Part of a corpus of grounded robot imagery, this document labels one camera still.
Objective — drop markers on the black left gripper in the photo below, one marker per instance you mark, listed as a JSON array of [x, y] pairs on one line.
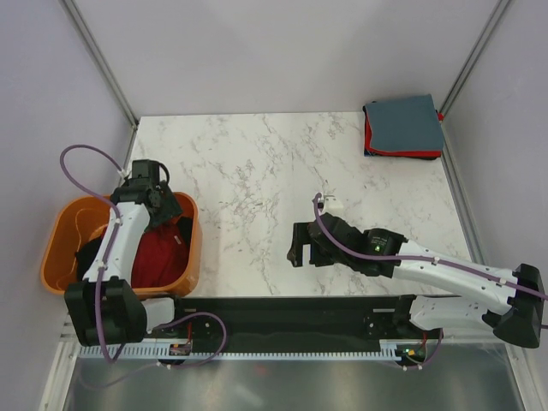
[[170, 208]]

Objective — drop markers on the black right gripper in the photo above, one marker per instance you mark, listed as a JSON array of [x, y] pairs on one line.
[[300, 237]]

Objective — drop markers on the dark red t shirt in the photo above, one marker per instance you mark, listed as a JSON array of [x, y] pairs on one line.
[[161, 258]]

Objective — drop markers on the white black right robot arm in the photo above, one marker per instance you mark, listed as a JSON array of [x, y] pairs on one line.
[[508, 302]]

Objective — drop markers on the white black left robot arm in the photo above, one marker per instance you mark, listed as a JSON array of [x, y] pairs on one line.
[[103, 306]]

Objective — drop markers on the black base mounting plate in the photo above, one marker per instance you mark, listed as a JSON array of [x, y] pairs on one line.
[[299, 324]]

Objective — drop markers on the orange plastic laundry basket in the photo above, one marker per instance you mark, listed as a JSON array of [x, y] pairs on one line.
[[85, 219]]

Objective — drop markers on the folded grey blue t shirt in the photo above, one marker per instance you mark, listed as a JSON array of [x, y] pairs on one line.
[[404, 126]]

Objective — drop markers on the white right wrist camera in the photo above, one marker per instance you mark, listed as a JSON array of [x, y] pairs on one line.
[[331, 204]]

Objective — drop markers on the white slotted cable duct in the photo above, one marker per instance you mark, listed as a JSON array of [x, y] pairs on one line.
[[171, 351]]

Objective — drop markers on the left aluminium frame post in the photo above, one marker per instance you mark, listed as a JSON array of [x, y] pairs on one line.
[[83, 30]]

